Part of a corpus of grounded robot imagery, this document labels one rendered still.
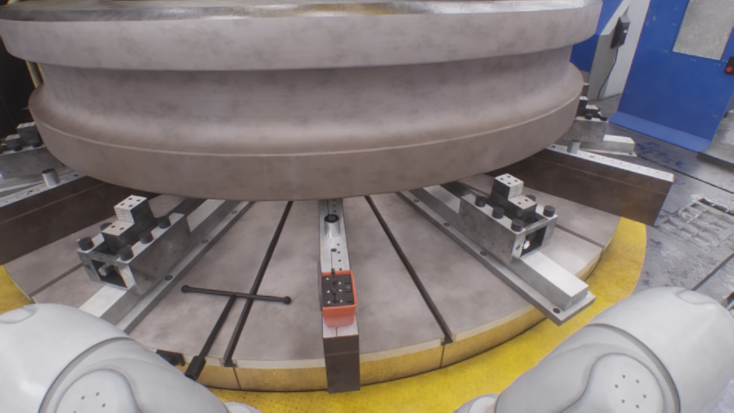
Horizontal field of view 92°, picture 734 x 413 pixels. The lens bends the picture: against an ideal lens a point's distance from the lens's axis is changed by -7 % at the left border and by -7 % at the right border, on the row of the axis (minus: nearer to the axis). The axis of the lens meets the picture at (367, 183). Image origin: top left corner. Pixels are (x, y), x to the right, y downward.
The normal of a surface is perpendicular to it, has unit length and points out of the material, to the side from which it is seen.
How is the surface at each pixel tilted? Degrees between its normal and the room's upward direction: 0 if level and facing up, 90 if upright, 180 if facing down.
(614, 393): 23
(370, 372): 90
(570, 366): 53
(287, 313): 0
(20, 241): 90
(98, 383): 27
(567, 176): 90
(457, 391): 0
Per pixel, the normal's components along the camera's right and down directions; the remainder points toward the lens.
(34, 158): 0.50, 0.43
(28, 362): -0.08, -0.69
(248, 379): -0.03, 0.50
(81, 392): 0.06, -0.55
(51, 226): 0.79, 0.30
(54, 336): 0.04, -0.91
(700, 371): 0.29, -0.26
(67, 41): -0.36, 0.47
